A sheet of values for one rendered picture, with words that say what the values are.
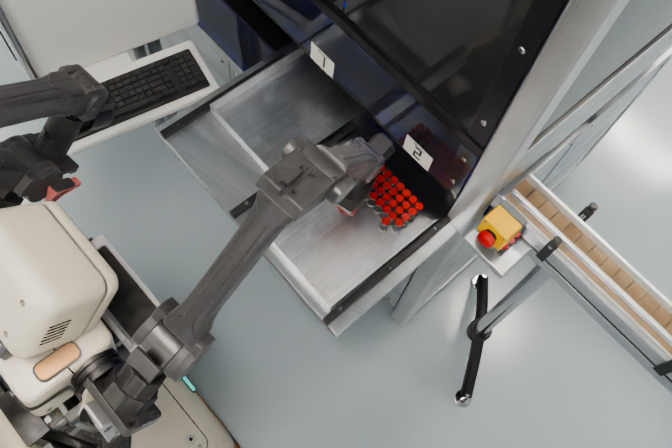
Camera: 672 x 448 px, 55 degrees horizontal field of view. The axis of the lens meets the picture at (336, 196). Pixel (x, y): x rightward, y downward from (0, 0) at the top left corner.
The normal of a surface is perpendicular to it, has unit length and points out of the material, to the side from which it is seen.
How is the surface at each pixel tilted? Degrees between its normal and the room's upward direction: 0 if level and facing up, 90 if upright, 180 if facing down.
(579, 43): 90
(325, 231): 0
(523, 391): 0
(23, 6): 90
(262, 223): 50
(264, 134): 0
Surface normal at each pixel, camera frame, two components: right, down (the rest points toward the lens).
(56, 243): 0.55, -0.72
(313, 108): 0.08, -0.43
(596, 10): -0.75, 0.57
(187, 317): -0.37, 0.28
